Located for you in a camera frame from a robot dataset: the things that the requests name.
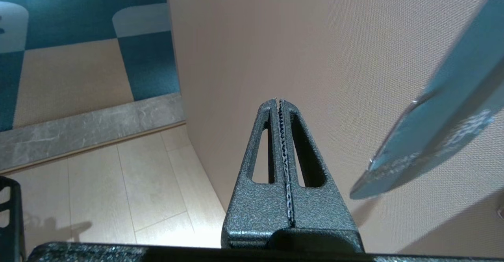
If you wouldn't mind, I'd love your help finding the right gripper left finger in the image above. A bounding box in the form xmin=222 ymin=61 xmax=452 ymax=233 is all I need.
xmin=220 ymin=98 xmax=294 ymax=251

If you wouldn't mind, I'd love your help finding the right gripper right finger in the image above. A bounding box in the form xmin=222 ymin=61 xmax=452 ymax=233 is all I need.
xmin=272 ymin=99 xmax=365 ymax=253

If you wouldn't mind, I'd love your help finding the blue do-not-disturb door hanger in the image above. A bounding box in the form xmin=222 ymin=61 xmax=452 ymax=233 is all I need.
xmin=350 ymin=0 xmax=504 ymax=200

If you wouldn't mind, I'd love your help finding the beige room door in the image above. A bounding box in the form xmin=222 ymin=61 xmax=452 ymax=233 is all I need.
xmin=163 ymin=0 xmax=504 ymax=256

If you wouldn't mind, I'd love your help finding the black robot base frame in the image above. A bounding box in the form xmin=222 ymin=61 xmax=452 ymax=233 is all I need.
xmin=0 ymin=175 xmax=27 ymax=262

